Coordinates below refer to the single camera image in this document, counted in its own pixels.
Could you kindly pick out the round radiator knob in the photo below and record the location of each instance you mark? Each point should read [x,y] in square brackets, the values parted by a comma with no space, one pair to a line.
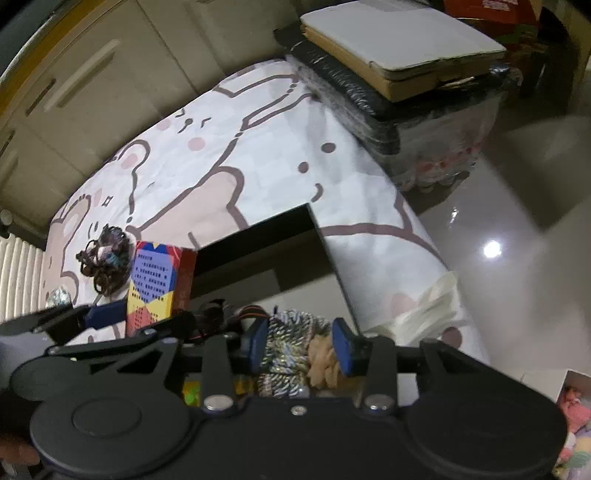
[4,217]

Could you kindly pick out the beige fabric flower clip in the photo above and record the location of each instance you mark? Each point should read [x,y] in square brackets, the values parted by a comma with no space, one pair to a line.
[321,364]

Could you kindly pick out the black plastic-wrapped storage bin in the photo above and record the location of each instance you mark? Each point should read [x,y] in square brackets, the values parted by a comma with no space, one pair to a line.
[360,106]

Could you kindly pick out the white flat board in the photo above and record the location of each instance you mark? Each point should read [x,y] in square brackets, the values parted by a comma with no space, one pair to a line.
[392,32]

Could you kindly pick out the white radiator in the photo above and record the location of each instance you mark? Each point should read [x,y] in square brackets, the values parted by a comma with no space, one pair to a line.
[18,277]

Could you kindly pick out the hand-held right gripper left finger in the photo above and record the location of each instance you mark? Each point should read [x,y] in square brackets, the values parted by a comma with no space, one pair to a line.
[257,344]

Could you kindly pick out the red beer carton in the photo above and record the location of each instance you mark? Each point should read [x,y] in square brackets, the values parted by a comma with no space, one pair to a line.
[489,9]

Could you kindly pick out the cream folded sheet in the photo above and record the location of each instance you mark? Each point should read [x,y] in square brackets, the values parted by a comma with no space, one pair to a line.
[415,309]

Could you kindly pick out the cream kitchen cabinet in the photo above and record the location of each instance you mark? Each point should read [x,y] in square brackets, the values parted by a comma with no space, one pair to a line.
[138,83]

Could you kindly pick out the pink pastel toy package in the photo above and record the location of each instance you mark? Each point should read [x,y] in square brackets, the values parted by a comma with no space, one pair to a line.
[575,415]

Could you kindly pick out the flat tan cardboard box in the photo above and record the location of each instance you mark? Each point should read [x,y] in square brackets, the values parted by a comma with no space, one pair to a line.
[415,85]

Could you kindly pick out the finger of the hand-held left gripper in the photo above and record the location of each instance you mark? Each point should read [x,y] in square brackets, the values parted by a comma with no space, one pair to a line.
[106,314]
[171,323]

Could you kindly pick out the black box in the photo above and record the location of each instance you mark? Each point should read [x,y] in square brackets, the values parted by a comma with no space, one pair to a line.
[258,249]

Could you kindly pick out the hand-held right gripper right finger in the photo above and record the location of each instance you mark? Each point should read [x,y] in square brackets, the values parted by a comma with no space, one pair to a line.
[344,346]

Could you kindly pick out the colourful card box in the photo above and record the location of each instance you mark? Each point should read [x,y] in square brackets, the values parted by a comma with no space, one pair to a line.
[152,286]

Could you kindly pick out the person's left hand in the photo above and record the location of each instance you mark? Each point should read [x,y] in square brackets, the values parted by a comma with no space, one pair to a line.
[18,451]

